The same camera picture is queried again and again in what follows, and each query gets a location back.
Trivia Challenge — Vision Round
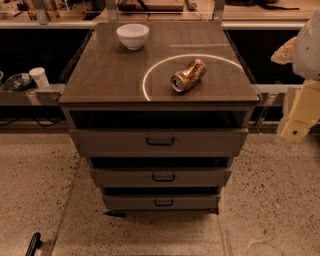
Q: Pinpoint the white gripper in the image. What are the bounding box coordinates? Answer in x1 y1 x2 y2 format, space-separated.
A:
271 37 320 143

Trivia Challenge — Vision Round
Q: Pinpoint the grey bottom drawer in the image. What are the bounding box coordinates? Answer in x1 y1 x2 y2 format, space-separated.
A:
103 195 220 211

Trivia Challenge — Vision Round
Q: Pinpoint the grey drawer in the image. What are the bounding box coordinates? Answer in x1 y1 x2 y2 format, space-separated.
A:
103 195 220 211
90 168 231 188
70 128 248 157

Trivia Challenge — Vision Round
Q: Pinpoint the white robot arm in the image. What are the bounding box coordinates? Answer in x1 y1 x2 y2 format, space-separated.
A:
271 10 320 143

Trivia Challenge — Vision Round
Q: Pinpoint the grey drawer cabinet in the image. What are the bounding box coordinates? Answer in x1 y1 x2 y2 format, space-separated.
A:
57 21 261 218

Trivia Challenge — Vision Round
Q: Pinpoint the grey top drawer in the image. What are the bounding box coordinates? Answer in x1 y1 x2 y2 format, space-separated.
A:
70 128 248 157

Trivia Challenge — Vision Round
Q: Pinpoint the grey middle drawer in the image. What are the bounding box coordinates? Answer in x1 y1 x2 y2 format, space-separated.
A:
90 168 231 188

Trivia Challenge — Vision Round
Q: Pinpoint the crushed golden soda can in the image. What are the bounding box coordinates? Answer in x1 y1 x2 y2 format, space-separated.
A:
171 59 206 93

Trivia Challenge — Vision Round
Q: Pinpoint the white ceramic bowl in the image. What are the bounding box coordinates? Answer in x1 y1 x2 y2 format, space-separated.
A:
117 23 149 50

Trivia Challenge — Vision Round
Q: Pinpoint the white paper cup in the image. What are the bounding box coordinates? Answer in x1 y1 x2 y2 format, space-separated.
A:
29 67 49 88

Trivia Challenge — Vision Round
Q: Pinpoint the dark patterned bowl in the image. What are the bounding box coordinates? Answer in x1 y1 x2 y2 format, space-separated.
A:
4 73 33 92

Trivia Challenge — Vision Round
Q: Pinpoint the black object on floor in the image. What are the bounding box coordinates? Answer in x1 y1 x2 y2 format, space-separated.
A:
25 232 42 256

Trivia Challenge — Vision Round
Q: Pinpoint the black cable on floor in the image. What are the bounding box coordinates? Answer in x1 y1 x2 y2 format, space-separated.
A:
0 116 64 128

